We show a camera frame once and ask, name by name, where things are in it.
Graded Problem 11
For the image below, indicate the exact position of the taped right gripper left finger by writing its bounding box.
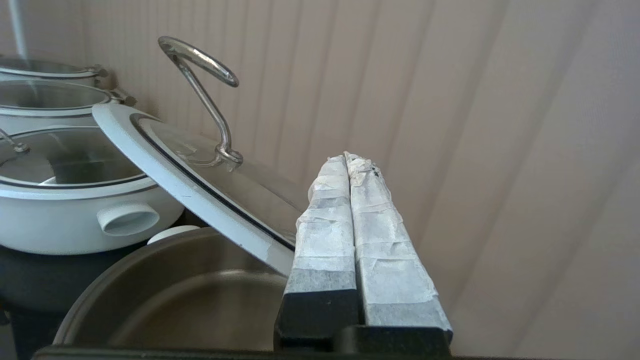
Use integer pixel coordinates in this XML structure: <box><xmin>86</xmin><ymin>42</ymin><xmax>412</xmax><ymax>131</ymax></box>
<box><xmin>274</xmin><ymin>155</ymin><xmax>361</xmax><ymax>351</ymax></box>

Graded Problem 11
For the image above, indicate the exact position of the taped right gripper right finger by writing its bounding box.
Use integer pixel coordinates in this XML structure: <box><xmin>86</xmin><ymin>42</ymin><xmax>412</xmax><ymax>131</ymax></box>
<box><xmin>345</xmin><ymin>151</ymin><xmax>453</xmax><ymax>333</ymax></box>

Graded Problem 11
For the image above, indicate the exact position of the glass lid with white rim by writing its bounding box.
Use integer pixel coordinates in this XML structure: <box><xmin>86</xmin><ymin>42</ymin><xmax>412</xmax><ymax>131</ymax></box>
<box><xmin>0</xmin><ymin>56</ymin><xmax>101</xmax><ymax>80</ymax></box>
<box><xmin>91</xmin><ymin>36</ymin><xmax>311</xmax><ymax>277</ymax></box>

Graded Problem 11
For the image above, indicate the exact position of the white pot middle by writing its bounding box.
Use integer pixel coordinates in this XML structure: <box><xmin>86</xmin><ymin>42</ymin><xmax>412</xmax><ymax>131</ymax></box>
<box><xmin>0</xmin><ymin>125</ymin><xmax>161</xmax><ymax>201</ymax></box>

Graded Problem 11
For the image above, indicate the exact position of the far white lidded pot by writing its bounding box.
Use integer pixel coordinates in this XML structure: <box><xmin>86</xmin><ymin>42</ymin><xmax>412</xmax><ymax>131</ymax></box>
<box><xmin>0</xmin><ymin>80</ymin><xmax>126</xmax><ymax>117</ymax></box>

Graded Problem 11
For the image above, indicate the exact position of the stainless steel inner pan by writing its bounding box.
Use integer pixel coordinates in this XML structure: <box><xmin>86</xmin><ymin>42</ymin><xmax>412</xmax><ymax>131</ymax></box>
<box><xmin>52</xmin><ymin>227</ymin><xmax>291</xmax><ymax>351</ymax></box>

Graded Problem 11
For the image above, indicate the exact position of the large black induction cooktop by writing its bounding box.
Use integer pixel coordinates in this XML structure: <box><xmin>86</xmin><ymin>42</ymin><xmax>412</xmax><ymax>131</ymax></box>
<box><xmin>0</xmin><ymin>210</ymin><xmax>151</xmax><ymax>360</ymax></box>

